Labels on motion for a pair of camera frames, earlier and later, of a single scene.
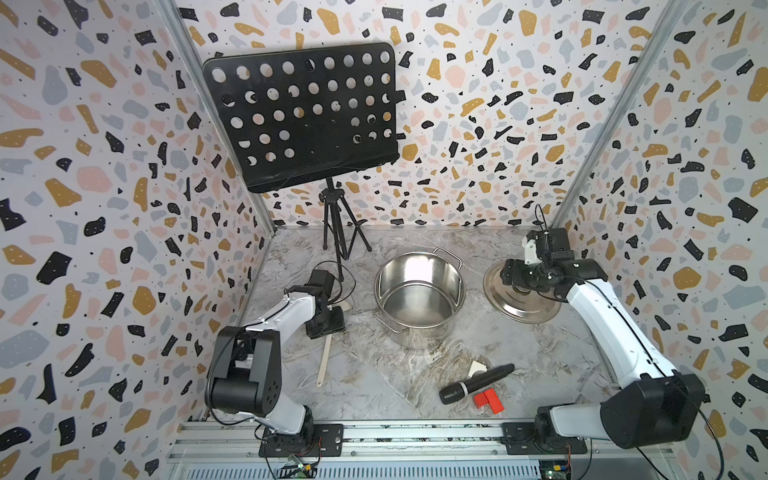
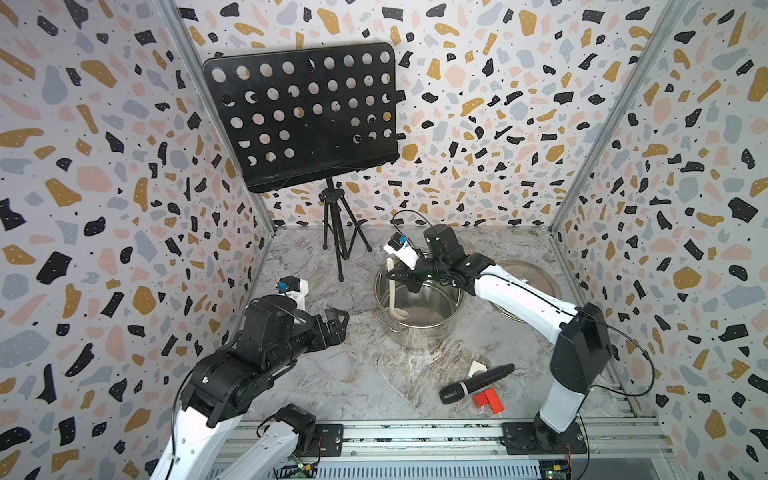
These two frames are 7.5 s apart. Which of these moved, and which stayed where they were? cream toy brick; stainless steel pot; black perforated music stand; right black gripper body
Moved: right black gripper body
Stayed: black perforated music stand; stainless steel pot; cream toy brick
